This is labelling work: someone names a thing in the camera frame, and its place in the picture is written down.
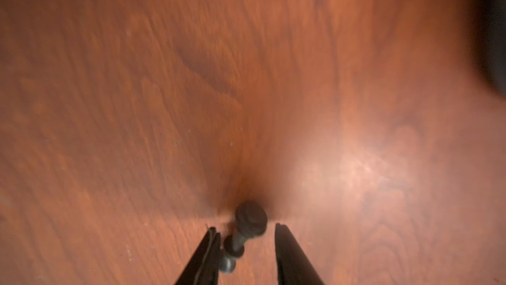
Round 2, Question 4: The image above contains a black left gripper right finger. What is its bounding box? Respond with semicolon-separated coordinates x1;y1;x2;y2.
275;223;324;285

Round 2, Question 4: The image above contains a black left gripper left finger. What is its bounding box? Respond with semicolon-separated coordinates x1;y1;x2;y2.
175;227;221;285

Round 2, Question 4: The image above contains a black chess pawn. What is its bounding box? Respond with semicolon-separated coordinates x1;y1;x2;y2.
219;201;268;274

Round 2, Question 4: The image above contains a teal plastic storage tray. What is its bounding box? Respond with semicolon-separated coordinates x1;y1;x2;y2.
474;0;505;96

